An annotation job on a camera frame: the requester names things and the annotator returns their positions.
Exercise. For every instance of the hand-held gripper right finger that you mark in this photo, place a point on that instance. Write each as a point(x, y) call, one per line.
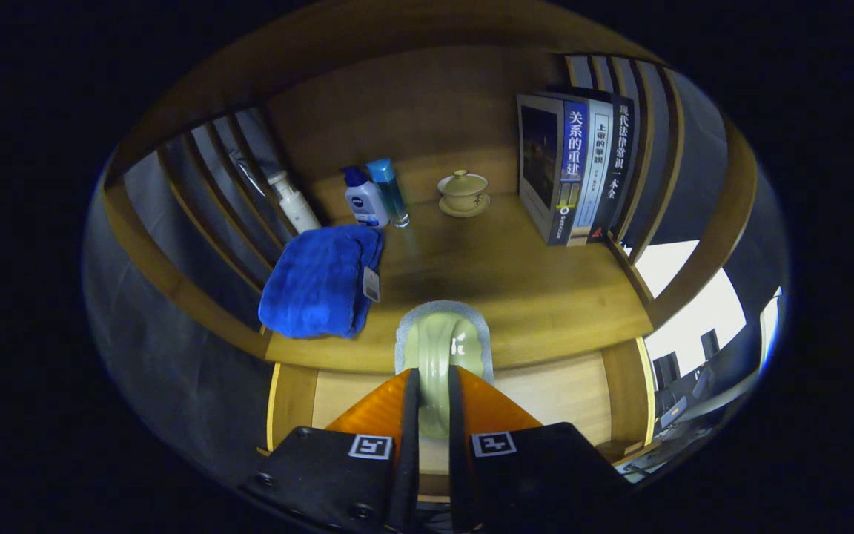
point(458, 460)

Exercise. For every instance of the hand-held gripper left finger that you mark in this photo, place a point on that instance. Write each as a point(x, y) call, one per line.
point(411, 460)

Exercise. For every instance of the wooden drawer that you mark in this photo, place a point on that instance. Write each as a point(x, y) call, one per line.
point(545, 393)

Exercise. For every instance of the wooden countertop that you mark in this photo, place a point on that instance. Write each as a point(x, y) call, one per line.
point(531, 297)

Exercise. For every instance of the wooden cabinet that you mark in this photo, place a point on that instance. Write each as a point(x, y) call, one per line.
point(397, 96)

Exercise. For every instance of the blue towel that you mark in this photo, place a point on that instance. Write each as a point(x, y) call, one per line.
point(316, 282)

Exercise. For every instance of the black computer equipment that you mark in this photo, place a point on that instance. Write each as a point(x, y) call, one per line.
point(683, 408)

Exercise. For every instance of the white bottle blue cap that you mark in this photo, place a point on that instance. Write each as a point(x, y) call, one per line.
point(365, 204)

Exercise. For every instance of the beige lidded teacup with saucer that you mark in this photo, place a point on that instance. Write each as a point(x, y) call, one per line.
point(462, 189)

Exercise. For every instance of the teal bottle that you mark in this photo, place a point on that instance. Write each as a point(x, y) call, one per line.
point(388, 189)

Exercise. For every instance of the white pump bottle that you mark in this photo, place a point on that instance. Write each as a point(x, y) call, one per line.
point(297, 211)

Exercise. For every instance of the white box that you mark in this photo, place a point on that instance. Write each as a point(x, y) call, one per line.
point(694, 311)

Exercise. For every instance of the blue spine book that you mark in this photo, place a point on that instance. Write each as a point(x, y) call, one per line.
point(545, 156)

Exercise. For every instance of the light grey spine book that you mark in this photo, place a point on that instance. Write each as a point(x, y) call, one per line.
point(594, 170)

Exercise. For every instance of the black spine book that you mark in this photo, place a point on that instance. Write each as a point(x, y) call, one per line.
point(620, 148)

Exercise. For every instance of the small black bracket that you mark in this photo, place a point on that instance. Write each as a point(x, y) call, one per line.
point(709, 345)
point(668, 371)

